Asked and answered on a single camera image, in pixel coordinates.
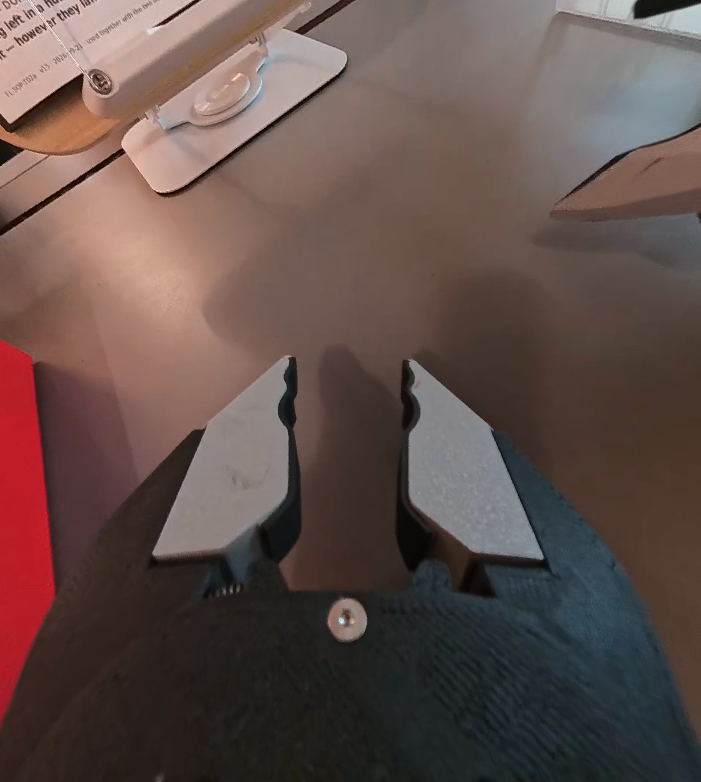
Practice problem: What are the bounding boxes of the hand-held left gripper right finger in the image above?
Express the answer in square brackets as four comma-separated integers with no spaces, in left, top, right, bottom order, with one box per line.
[395,358,545,593]

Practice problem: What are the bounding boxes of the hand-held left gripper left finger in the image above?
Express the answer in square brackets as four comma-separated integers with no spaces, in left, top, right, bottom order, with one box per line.
[151,356,302,590]

